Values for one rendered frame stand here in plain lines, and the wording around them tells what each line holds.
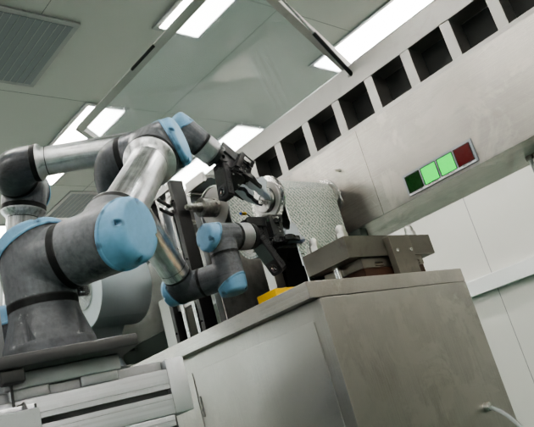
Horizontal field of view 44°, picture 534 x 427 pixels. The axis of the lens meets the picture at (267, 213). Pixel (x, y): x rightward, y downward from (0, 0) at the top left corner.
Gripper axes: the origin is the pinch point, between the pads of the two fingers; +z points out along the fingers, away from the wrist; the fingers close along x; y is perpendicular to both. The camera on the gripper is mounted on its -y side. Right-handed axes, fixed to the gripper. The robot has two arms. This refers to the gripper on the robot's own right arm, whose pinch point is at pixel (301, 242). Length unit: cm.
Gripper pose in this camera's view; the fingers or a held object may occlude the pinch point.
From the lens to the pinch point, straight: 192.3
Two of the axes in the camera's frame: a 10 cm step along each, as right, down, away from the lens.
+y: -2.6, -9.2, 3.0
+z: 7.3, 0.1, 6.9
